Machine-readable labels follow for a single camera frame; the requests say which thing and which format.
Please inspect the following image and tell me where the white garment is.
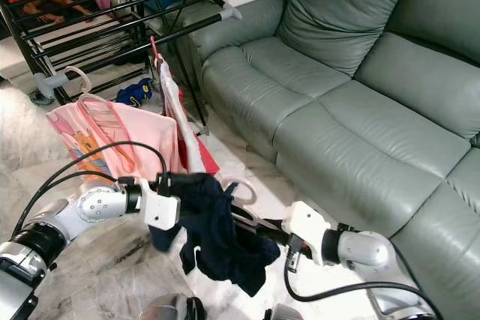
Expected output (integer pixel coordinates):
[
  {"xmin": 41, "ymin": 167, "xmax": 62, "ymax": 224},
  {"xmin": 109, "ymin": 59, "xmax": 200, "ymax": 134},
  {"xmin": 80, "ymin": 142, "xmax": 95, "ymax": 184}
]
[{"xmin": 157, "ymin": 61, "xmax": 207, "ymax": 175}]

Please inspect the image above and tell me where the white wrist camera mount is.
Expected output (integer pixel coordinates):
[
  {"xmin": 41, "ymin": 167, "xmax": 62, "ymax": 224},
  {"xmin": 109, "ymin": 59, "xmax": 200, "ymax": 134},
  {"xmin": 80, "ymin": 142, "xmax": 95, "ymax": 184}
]
[
  {"xmin": 139, "ymin": 179, "xmax": 182, "ymax": 232},
  {"xmin": 281, "ymin": 201, "xmax": 330, "ymax": 247}
]

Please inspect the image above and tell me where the grey green leather sofa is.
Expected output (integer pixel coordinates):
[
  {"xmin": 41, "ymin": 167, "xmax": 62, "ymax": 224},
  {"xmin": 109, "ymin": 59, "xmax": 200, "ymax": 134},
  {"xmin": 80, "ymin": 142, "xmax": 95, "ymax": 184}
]
[{"xmin": 180, "ymin": 0, "xmax": 480, "ymax": 320}]

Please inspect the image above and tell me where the grey right robot leg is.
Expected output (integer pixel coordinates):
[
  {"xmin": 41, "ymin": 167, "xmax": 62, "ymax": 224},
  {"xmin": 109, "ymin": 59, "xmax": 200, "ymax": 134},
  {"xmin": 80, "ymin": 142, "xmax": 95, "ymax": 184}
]
[{"xmin": 261, "ymin": 303, "xmax": 306, "ymax": 320}]

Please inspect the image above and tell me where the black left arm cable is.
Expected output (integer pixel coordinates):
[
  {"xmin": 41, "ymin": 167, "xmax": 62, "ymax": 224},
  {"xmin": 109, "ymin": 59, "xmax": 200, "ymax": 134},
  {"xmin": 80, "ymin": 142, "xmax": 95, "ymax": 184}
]
[{"xmin": 11, "ymin": 142, "xmax": 170, "ymax": 238}]

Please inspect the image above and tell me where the navy blue garment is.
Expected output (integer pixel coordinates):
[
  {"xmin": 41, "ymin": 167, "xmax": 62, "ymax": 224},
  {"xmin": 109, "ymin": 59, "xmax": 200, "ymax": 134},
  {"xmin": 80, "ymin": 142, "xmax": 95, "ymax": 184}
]
[{"xmin": 148, "ymin": 172, "xmax": 281, "ymax": 298}]

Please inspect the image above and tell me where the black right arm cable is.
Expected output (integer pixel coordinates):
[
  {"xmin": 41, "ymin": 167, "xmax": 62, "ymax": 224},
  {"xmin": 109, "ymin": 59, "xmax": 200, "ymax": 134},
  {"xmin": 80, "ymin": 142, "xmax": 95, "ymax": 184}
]
[{"xmin": 285, "ymin": 241, "xmax": 440, "ymax": 320}]

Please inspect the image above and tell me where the pale pink plastic hanger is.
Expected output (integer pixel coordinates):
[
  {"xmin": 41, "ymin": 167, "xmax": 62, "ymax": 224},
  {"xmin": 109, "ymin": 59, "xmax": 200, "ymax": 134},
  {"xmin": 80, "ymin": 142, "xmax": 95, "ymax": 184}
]
[
  {"xmin": 64, "ymin": 66, "xmax": 93, "ymax": 97},
  {"xmin": 221, "ymin": 178, "xmax": 258, "ymax": 208}
]

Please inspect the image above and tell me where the pink cartoon print garment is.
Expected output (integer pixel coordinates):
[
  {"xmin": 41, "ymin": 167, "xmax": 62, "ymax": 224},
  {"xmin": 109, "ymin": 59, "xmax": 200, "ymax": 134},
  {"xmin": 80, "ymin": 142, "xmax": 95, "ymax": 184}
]
[{"xmin": 47, "ymin": 97, "xmax": 182, "ymax": 184}]

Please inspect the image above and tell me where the black metal drying rack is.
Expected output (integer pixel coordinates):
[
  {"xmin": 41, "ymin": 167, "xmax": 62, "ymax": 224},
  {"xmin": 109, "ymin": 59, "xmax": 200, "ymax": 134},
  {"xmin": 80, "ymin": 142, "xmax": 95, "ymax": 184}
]
[{"xmin": 0, "ymin": 0, "xmax": 245, "ymax": 127}]

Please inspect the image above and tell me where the grey left robot leg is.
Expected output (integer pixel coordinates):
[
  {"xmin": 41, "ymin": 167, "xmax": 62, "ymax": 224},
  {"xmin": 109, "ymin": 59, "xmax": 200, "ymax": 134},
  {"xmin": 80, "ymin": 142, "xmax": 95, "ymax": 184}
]
[{"xmin": 139, "ymin": 295, "xmax": 205, "ymax": 320}]

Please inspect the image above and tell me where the red garment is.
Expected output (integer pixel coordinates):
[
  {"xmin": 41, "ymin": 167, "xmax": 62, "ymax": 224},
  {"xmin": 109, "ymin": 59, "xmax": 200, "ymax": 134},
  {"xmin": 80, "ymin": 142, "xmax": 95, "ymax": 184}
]
[{"xmin": 199, "ymin": 136, "xmax": 221, "ymax": 177}]

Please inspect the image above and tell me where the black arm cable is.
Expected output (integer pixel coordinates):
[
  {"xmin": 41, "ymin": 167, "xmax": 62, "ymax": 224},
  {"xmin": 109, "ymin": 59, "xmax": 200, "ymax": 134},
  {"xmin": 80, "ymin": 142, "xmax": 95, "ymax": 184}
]
[
  {"xmin": 11, "ymin": 142, "xmax": 170, "ymax": 238},
  {"xmin": 285, "ymin": 241, "xmax": 440, "ymax": 320}
]

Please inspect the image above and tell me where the grey robot leg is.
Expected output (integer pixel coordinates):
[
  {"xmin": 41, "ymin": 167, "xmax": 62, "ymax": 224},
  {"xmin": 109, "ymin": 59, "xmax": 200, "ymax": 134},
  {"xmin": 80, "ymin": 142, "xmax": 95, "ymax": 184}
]
[
  {"xmin": 261, "ymin": 303, "xmax": 306, "ymax": 320},
  {"xmin": 139, "ymin": 295, "xmax": 205, "ymax": 320}
]

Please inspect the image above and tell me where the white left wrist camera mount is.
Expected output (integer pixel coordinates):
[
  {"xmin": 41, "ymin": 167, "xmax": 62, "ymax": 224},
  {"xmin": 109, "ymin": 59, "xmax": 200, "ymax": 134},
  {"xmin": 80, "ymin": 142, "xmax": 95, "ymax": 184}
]
[{"xmin": 139, "ymin": 179, "xmax": 182, "ymax": 232}]

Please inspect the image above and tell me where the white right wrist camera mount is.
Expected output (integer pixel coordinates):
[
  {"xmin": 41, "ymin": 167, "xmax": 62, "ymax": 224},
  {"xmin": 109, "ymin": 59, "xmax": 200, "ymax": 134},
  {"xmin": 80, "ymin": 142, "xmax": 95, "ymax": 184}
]
[{"xmin": 281, "ymin": 201, "xmax": 330, "ymax": 247}]

